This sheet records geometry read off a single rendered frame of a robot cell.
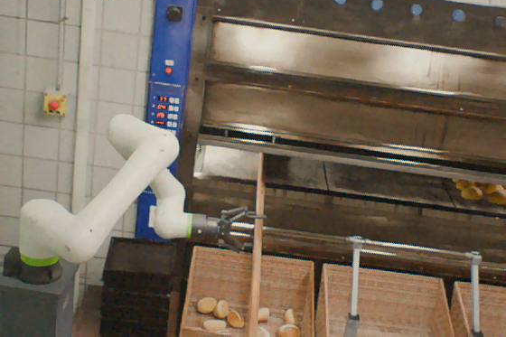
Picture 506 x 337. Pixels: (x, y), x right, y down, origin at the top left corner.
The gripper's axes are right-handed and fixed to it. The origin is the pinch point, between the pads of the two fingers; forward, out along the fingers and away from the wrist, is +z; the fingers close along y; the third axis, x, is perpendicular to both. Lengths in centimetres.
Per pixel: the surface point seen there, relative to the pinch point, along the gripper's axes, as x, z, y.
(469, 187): -61, 103, -6
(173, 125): -49, -36, -25
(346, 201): -48, 44, 2
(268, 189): -50, 9, 0
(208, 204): -55, -17, 12
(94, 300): -48, -64, 59
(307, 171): -73, 29, -3
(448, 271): -47, 96, 31
